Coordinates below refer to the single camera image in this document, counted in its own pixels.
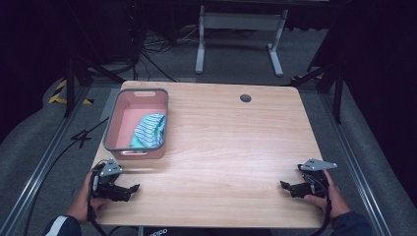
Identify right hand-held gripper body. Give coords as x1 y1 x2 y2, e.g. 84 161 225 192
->
296 158 338 200

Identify pink basket with grey rim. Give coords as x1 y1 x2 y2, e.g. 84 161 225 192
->
103 88 170 161

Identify bundle of black floor cables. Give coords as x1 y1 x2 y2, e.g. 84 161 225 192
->
132 23 201 83

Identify aluminium floor rail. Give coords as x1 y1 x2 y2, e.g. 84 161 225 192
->
318 91 395 236
0 84 93 236

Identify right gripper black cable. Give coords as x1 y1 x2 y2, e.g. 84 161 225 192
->
310 183 332 236

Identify white metal desk frame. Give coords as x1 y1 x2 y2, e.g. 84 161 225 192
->
195 4 290 79

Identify black tape floor mark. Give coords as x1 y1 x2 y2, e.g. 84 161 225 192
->
70 129 93 149

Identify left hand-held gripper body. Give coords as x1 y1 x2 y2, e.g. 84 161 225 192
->
89 157 125 200

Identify yellow black floor tape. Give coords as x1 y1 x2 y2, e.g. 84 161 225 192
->
47 79 94 106

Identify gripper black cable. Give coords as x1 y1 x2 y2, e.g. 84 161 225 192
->
310 183 332 236
86 173 109 236

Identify blue striped cloth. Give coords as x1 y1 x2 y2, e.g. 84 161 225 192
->
129 112 167 149

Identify person's left hand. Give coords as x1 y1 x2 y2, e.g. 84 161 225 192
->
65 170 110 224

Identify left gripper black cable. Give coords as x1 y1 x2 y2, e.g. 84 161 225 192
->
86 173 109 236

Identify black tripod stand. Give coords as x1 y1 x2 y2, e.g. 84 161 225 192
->
62 54 126 119
287 61 346 126

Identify black floor cable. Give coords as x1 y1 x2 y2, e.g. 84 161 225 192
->
23 117 110 236

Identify person's right hand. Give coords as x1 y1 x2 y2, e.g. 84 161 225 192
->
302 169 352 220

